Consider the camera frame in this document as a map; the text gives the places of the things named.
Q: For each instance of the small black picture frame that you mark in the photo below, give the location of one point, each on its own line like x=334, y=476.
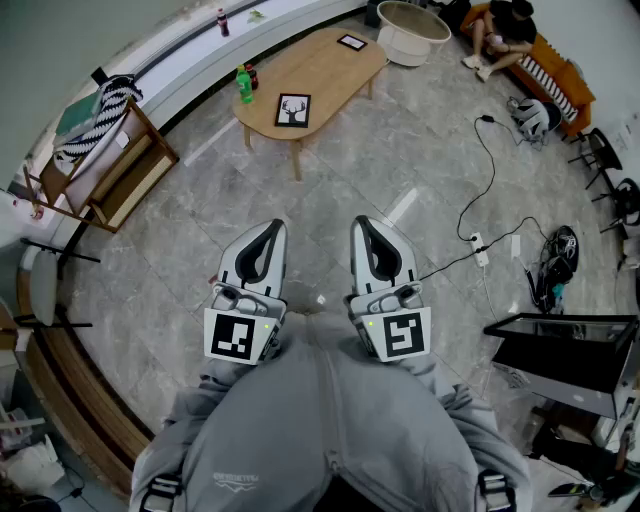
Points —
x=352, y=42

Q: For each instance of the black flat screen monitor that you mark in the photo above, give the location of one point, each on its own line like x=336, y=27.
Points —
x=560, y=370

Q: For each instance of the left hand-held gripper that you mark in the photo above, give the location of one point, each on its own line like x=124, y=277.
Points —
x=230, y=335

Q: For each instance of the green soda bottle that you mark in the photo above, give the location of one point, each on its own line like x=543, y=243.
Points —
x=244, y=87

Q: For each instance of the white power strip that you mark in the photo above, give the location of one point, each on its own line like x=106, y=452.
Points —
x=479, y=249

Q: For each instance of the orange sofa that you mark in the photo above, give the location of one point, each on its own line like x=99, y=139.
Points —
x=575, y=85

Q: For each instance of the red label cola bottle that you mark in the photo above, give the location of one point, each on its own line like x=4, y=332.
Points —
x=253, y=79

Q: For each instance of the person's grey hoodie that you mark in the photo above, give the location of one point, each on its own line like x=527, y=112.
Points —
x=300, y=425

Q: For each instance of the person's left forearm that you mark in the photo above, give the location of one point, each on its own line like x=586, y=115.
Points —
x=215, y=385

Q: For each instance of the black metal chair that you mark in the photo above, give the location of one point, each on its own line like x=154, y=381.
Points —
x=602, y=150
x=627, y=200

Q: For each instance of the black backpack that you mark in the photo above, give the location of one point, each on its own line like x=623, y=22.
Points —
x=452, y=15

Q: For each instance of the grey harness buckle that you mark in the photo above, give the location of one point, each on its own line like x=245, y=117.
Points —
x=496, y=492
x=161, y=492

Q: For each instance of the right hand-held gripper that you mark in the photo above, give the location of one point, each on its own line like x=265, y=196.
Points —
x=405, y=335

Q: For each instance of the wooden coffee table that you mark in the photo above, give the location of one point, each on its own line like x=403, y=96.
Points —
x=320, y=65

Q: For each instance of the green leaf sprig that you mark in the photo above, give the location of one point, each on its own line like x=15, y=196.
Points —
x=256, y=16

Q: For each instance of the green book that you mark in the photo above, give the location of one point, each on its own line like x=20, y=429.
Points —
x=77, y=115

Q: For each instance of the tall waste bin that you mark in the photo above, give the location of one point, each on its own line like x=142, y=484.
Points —
x=372, y=12

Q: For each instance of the black bag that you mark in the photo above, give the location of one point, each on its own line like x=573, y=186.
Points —
x=565, y=255

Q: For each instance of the white charger block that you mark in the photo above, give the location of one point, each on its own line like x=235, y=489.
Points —
x=515, y=246

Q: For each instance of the white window ledge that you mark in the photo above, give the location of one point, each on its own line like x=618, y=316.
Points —
x=200, y=55

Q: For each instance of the grey padded chair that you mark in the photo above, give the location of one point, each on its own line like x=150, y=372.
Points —
x=44, y=285

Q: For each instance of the person's right forearm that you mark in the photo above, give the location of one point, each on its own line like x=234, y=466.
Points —
x=440, y=385

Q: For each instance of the slim cola bottle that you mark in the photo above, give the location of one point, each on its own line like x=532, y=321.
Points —
x=223, y=25

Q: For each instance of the wooden shelf rack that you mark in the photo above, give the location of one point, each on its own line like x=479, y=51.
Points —
x=135, y=170

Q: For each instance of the navy white striped blanket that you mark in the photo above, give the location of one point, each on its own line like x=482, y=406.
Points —
x=107, y=115

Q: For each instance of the striped sofa cushion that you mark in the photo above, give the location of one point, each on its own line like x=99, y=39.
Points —
x=550, y=87

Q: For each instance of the round white side table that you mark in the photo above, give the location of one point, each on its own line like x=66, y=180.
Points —
x=400, y=47

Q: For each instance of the deer picture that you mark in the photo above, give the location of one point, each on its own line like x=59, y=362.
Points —
x=292, y=111

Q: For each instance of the grey backpack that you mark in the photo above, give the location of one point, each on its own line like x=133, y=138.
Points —
x=530, y=117

